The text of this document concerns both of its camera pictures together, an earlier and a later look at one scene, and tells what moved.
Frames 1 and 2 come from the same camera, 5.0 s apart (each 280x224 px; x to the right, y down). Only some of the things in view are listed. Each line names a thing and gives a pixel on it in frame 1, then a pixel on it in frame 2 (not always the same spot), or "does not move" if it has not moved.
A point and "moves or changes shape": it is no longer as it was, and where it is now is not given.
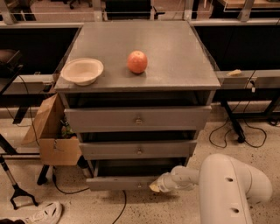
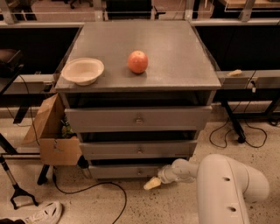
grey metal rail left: [35, 84] does not move
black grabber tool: [17, 192] does not move
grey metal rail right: [250, 80] does not move
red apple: [136, 61] does not move
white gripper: [166, 180] → [165, 176]
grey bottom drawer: [128, 174] moves or changes shape
